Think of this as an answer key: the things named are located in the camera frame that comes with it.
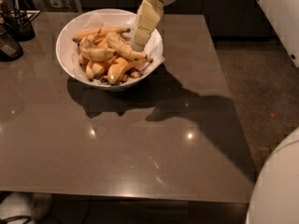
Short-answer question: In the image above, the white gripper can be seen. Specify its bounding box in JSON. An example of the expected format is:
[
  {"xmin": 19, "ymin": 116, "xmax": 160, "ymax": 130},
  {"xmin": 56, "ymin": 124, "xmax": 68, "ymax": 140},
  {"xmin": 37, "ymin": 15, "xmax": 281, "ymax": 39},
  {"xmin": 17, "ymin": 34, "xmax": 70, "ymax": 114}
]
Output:
[{"xmin": 131, "ymin": 0, "xmax": 176, "ymax": 51}]

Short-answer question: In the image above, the spotted ripe banana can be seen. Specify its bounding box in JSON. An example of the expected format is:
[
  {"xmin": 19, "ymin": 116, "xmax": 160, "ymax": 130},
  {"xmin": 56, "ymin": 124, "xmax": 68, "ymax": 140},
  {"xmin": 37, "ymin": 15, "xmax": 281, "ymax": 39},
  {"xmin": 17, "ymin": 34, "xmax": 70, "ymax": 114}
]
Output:
[{"xmin": 106, "ymin": 32, "xmax": 148, "ymax": 61}]

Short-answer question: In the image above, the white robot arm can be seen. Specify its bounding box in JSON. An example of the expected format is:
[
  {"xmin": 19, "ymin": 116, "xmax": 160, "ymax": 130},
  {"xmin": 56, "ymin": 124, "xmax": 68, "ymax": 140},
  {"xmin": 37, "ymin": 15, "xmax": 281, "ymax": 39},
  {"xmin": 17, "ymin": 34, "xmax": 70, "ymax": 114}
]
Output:
[{"xmin": 246, "ymin": 0, "xmax": 299, "ymax": 224}]

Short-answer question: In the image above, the long top banana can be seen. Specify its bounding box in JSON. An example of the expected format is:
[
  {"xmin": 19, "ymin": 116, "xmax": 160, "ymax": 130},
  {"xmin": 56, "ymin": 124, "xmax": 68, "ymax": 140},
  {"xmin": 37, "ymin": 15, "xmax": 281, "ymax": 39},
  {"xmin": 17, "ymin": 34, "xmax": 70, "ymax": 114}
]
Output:
[{"xmin": 72, "ymin": 27, "xmax": 131, "ymax": 43}]

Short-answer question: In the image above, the curved orange front banana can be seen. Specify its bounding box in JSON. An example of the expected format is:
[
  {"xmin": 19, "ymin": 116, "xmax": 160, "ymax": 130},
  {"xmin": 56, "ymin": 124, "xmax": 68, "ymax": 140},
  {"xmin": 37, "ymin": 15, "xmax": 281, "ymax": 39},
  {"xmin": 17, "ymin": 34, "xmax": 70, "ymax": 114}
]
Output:
[{"xmin": 107, "ymin": 57, "xmax": 152, "ymax": 85}]

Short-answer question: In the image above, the spotted left banana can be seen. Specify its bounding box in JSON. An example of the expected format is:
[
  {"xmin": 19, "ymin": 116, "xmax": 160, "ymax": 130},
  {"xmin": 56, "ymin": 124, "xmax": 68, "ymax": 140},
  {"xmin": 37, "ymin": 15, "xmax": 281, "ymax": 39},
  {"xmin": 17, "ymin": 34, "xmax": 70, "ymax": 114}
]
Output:
[{"xmin": 79, "ymin": 35, "xmax": 116, "ymax": 62}]

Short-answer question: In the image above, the small lower left banana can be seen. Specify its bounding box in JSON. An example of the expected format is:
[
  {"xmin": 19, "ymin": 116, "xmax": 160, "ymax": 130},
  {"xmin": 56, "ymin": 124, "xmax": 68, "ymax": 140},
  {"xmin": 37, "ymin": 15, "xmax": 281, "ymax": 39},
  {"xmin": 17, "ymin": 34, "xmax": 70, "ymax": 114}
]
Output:
[{"xmin": 85, "ymin": 61, "xmax": 94, "ymax": 80}]

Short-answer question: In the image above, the white bowl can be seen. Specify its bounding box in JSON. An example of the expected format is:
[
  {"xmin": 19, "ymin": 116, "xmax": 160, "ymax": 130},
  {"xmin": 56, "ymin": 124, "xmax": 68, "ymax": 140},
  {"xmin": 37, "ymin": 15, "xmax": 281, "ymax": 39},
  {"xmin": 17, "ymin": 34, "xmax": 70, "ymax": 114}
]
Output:
[{"xmin": 55, "ymin": 8, "xmax": 164, "ymax": 92}]

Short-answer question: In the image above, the dark round container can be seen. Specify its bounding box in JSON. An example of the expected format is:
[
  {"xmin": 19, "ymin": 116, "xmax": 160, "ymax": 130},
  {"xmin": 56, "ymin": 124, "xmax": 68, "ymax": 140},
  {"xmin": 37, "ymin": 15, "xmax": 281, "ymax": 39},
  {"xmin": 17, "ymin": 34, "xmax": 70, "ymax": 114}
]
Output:
[{"xmin": 0, "ymin": 23, "xmax": 23, "ymax": 62}]

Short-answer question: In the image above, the white object under table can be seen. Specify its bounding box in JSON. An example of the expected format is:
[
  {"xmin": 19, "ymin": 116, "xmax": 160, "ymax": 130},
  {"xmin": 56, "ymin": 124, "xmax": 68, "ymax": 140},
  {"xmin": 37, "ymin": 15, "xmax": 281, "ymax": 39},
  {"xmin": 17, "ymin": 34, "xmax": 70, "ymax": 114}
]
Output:
[{"xmin": 0, "ymin": 191, "xmax": 52, "ymax": 224}]

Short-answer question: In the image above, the black wire utensil holder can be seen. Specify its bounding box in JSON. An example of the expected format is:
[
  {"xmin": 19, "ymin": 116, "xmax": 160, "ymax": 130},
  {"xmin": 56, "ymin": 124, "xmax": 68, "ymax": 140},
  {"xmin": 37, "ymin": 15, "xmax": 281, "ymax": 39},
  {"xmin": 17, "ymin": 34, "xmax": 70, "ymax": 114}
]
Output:
[{"xmin": 3, "ymin": 0, "xmax": 36, "ymax": 42}]

